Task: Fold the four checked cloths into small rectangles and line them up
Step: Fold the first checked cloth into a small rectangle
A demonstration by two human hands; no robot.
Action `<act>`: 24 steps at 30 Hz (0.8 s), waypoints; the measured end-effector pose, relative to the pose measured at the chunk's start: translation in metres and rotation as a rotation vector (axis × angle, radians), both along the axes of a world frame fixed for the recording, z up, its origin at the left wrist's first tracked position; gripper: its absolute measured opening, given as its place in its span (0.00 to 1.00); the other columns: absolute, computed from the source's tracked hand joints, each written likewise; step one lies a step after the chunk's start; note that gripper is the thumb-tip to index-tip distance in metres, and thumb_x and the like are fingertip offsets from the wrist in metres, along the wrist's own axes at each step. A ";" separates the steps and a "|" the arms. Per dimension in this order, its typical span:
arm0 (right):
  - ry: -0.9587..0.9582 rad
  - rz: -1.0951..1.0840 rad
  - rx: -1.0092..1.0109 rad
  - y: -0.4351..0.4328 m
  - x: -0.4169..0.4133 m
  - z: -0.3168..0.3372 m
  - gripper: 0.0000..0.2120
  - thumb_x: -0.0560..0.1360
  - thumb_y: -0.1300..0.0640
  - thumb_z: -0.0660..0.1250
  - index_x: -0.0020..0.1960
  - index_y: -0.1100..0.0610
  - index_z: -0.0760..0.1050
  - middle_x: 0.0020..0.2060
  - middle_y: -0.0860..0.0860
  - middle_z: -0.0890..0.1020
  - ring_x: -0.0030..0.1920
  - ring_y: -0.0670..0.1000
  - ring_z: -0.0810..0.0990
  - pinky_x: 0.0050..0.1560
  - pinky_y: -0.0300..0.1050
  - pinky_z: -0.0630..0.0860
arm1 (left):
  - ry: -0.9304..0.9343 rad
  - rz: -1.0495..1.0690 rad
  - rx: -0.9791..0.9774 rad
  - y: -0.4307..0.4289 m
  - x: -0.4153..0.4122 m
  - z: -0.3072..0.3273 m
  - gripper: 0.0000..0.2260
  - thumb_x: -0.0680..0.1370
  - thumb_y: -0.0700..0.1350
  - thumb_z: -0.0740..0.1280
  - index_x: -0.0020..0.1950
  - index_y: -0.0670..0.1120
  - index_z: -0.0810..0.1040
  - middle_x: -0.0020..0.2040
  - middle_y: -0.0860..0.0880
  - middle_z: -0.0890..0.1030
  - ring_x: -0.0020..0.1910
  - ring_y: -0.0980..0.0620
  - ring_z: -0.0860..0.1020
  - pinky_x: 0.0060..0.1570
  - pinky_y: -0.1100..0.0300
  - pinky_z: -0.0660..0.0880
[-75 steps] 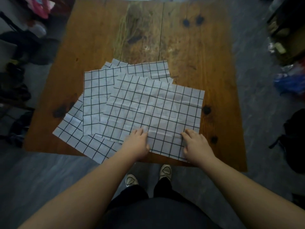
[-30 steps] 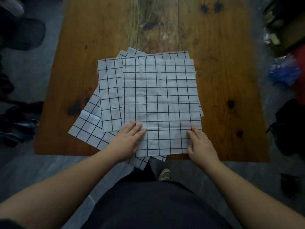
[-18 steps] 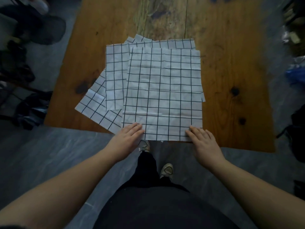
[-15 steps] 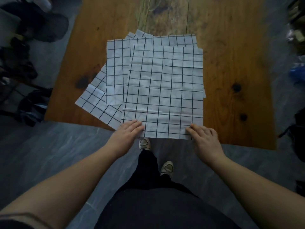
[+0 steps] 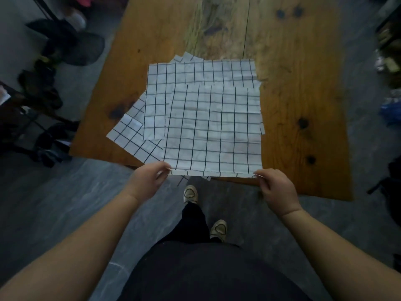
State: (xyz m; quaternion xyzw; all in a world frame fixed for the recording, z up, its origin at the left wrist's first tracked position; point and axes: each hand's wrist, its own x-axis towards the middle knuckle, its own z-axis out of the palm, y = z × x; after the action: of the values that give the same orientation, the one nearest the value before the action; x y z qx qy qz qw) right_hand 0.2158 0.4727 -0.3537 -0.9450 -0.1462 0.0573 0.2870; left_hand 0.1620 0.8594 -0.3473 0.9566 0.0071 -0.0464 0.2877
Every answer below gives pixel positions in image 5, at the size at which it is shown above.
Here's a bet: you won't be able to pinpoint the person's left hand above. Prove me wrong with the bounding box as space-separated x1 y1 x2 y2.
124 161 173 206

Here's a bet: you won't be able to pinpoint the black blue bag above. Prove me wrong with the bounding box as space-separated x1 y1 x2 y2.
30 121 73 169

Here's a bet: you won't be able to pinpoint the black backpack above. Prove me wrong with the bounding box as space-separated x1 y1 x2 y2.
366 156 401 228

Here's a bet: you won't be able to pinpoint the black standing fan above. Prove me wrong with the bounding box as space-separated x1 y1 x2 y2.
25 18 106 67

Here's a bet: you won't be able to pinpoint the person's right forearm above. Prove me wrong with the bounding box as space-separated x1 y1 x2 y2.
279 208 401 301

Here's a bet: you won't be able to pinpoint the person's black trousers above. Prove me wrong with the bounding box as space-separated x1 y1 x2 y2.
158 201 211 245

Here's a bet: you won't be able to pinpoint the pile of packaging scraps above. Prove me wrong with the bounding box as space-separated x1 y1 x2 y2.
374 15 401 90

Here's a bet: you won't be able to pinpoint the person's right hand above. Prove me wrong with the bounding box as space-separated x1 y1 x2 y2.
253 168 303 218

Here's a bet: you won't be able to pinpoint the person's left forearm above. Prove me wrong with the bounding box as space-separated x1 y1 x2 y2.
0 192 140 301

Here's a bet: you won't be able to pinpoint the person's white left shoe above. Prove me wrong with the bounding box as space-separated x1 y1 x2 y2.
183 184 200 205

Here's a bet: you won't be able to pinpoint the person's white right shoe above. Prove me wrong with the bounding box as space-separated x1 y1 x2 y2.
209 219 228 243

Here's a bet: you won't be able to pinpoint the white orange paper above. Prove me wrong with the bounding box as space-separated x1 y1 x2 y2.
0 85 12 106

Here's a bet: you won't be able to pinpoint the person's white shoe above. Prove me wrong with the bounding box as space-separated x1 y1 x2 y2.
183 184 200 205
209 219 228 243

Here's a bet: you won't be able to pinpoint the blue plastic bag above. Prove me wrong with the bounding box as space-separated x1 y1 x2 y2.
379 96 401 126

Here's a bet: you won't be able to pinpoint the person's black top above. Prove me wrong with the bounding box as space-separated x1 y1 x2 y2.
117 240 314 301

